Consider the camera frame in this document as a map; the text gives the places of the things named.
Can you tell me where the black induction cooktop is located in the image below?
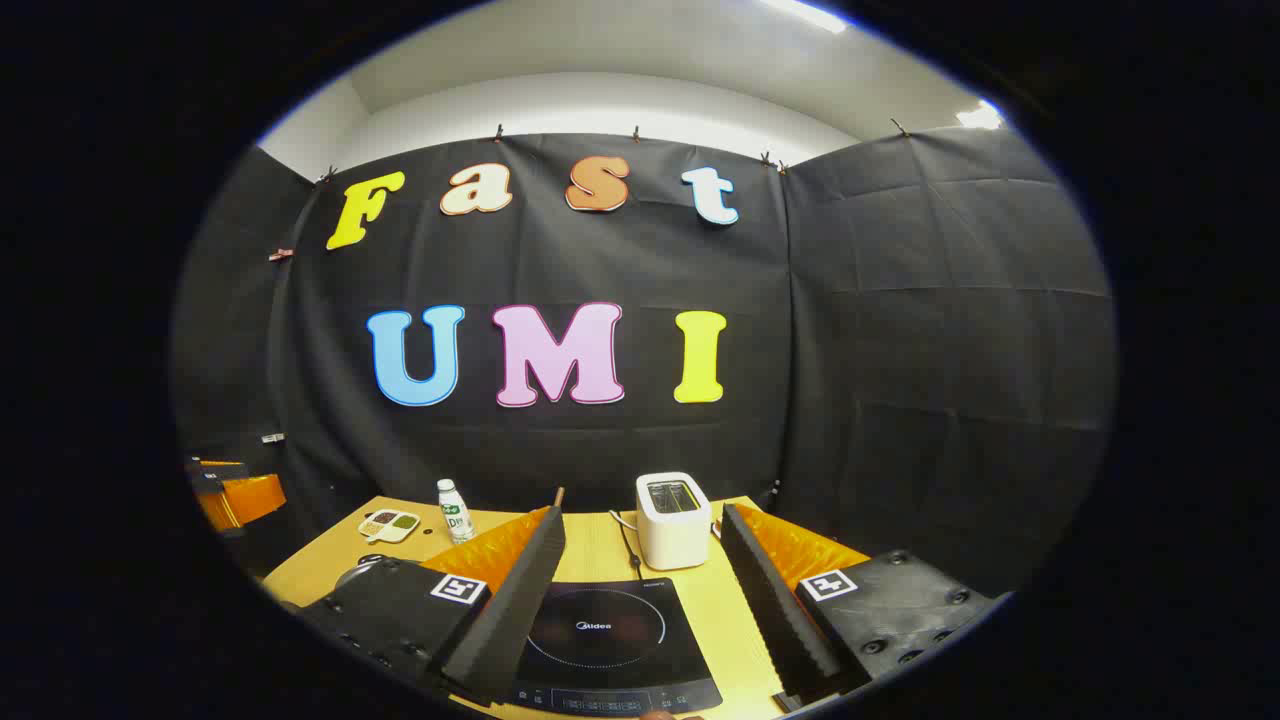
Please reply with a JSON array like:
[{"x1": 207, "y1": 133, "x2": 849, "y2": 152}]
[{"x1": 505, "y1": 575, "x2": 723, "y2": 719}]

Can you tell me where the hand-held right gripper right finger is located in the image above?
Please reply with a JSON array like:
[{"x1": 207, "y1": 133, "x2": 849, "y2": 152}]
[{"x1": 720, "y1": 503, "x2": 1001, "y2": 713}]

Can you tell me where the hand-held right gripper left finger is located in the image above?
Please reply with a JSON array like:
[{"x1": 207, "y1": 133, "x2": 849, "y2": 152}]
[{"x1": 300, "y1": 505, "x2": 568, "y2": 706}]

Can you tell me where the black power cable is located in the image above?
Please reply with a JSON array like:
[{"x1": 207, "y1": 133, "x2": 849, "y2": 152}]
[{"x1": 618, "y1": 510, "x2": 644, "y2": 581}]

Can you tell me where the white drink bottle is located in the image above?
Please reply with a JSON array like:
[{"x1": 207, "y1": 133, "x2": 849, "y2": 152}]
[{"x1": 436, "y1": 478, "x2": 477, "y2": 545}]

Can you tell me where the white divided bean dish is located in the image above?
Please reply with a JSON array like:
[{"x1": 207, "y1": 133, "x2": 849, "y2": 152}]
[{"x1": 357, "y1": 508, "x2": 421, "y2": 544}]

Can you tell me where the white toaster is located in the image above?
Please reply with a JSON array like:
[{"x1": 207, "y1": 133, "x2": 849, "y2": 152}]
[{"x1": 635, "y1": 472, "x2": 713, "y2": 571}]

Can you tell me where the black backdrop cloth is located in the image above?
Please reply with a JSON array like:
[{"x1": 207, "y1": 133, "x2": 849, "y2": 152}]
[{"x1": 170, "y1": 125, "x2": 1116, "y2": 601}]

